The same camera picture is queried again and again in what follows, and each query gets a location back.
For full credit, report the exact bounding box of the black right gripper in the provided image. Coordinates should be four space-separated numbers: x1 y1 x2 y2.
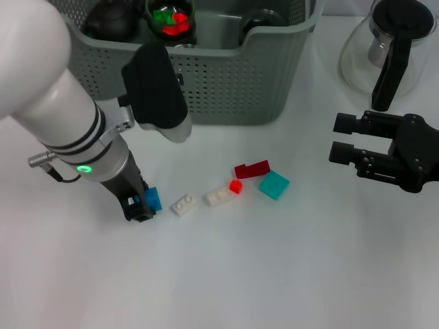
328 110 439 194

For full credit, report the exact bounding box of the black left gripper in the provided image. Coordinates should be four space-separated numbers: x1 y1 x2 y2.
101 170 154 224

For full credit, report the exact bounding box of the blue toy brick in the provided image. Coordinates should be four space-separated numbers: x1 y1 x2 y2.
132 186 163 216

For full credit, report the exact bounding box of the white toy brick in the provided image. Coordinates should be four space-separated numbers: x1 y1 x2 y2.
170 194 200 217
204 186 231 207

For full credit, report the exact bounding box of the red wedge toy brick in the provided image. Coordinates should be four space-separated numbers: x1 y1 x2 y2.
161 22 191 37

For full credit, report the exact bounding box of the grey perforated storage bin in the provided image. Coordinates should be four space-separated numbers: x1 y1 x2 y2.
51 0 325 126

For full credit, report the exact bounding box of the teal square toy brick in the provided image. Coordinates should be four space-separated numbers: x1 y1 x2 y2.
258 170 291 201

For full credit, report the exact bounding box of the dark red toy brick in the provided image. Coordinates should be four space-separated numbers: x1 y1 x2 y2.
234 160 271 180

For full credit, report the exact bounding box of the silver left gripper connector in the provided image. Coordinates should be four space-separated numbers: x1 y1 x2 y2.
27 151 56 169

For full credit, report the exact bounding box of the dark clay teapot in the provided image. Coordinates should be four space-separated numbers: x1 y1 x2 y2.
84 0 145 41

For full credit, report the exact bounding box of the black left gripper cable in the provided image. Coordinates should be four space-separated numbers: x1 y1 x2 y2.
44 167 82 183

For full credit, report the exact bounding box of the glass teapot black handle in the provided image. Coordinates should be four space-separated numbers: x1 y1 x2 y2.
337 0 436 112

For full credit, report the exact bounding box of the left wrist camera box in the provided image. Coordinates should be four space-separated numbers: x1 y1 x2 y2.
121 42 193 144

